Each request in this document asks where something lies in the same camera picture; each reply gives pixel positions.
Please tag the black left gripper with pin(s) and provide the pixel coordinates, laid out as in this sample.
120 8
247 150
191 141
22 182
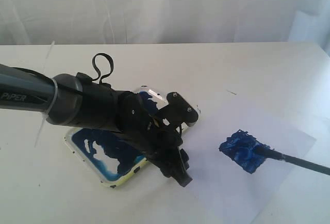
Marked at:
158 142

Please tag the black paintbrush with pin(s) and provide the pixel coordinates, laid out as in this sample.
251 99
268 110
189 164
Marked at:
288 158

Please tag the white paint tray with blue paint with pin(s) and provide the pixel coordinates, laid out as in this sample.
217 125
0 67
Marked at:
109 156

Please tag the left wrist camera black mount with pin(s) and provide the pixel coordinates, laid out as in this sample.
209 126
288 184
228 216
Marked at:
178 111

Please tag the white paper sheet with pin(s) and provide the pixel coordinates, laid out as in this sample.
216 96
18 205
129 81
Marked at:
236 157

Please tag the white backdrop curtain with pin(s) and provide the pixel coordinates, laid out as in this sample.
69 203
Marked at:
163 21

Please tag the left robot arm black grey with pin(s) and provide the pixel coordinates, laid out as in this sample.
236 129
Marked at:
77 101

